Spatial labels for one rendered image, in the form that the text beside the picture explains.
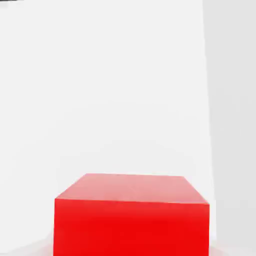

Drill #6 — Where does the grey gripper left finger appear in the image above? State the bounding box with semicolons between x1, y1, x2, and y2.
0;232;54;256

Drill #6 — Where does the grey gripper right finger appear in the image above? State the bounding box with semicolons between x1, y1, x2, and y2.
208;245;228;256

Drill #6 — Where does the small red cube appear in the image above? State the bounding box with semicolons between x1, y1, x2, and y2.
52;173;211;256

